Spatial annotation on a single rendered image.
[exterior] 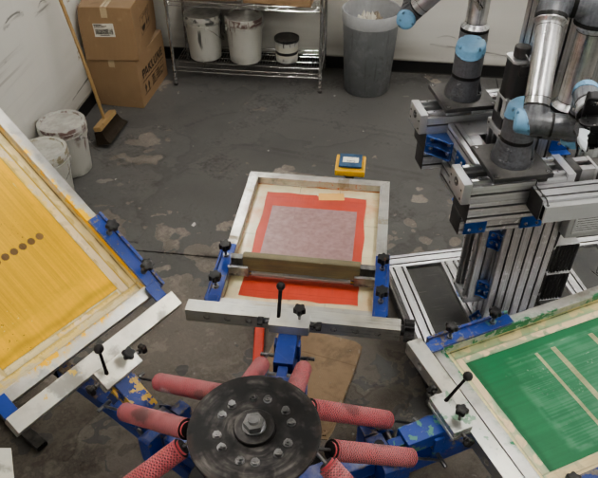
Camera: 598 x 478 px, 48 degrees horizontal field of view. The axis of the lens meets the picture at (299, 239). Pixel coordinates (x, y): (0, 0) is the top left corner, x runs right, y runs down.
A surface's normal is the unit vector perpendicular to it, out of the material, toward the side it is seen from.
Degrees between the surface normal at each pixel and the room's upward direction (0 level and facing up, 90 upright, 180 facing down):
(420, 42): 90
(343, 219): 0
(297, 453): 0
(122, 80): 90
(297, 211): 0
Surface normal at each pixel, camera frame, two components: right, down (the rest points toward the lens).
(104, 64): -0.16, 0.62
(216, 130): 0.00, -0.76
